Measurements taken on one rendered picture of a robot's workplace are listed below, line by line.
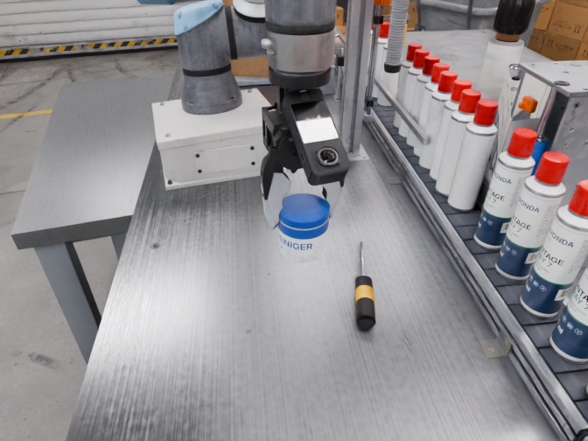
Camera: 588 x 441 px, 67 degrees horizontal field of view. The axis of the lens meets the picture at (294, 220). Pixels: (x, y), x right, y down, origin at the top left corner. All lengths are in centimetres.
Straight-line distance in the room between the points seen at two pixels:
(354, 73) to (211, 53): 33
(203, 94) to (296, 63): 62
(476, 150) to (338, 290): 34
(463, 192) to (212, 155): 53
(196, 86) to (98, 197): 34
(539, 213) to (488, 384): 24
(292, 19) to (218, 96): 63
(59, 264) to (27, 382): 85
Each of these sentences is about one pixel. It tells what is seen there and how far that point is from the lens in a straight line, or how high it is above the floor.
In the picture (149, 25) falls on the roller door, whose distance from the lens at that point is 537.
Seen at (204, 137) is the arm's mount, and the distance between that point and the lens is 98.
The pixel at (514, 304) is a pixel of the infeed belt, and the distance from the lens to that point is 73.
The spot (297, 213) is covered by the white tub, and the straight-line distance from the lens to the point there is 58.
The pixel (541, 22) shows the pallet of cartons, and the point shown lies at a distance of 489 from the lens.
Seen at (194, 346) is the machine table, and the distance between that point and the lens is 69.
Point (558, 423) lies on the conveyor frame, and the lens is 68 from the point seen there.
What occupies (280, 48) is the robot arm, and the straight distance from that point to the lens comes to 49.
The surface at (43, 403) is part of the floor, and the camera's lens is 180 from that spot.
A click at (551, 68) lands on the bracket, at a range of 84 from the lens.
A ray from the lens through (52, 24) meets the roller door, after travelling 543.
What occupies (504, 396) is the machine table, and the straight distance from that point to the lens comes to 68.
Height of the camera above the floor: 136
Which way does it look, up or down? 36 degrees down
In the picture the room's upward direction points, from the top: straight up
